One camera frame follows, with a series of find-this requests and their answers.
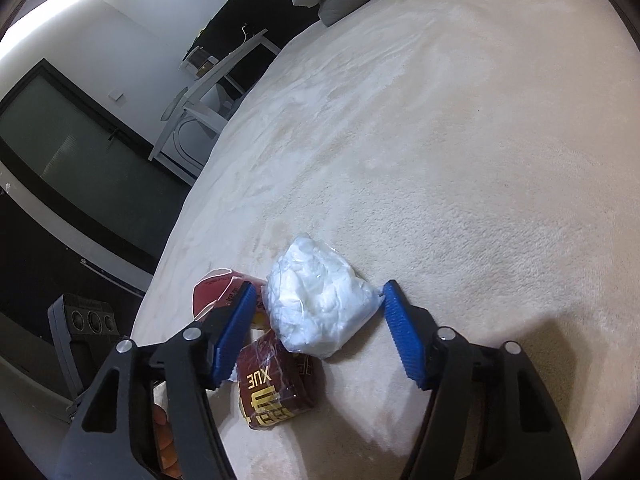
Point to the black framed glass panel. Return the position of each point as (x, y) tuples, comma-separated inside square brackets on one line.
[(65, 125)]

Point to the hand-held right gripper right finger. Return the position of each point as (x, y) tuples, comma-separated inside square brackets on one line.
[(405, 335)]

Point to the white and black appliance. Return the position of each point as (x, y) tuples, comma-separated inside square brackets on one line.
[(200, 60)]

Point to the dark red packet yellow print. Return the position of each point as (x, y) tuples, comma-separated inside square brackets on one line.
[(275, 390)]

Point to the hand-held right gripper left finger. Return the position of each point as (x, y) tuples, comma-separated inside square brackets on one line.
[(232, 340)]

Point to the red and white snack packet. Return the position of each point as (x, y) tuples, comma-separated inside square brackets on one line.
[(215, 290)]

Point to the white side table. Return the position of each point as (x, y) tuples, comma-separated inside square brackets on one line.
[(240, 55)]

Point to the orange object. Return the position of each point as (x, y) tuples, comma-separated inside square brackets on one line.
[(165, 440)]

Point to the black headboard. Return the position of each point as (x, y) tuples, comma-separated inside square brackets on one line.
[(235, 15)]

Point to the black low cabinet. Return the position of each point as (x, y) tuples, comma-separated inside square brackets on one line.
[(40, 260)]

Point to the chair with grey cushion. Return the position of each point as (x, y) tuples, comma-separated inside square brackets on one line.
[(200, 135)]

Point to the white plastic bag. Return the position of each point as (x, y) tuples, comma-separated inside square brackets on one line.
[(315, 300)]

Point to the white wall switch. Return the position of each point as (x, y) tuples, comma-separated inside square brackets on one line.
[(116, 96)]

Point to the grey box with round holes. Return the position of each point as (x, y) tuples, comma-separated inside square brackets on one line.
[(82, 330)]

